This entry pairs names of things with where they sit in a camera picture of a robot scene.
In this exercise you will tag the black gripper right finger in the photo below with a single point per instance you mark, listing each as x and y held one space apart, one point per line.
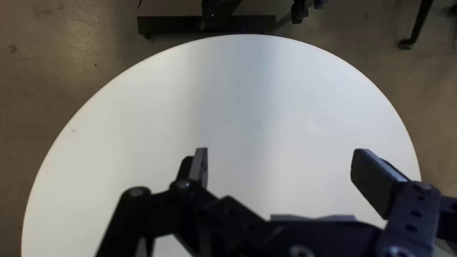
376 179

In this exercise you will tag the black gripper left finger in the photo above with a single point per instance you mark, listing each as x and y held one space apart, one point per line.
195 169

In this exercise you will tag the black chair leg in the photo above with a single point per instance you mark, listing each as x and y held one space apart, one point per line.
420 19

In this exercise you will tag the black rolling base frame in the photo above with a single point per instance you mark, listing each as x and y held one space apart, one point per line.
218 17

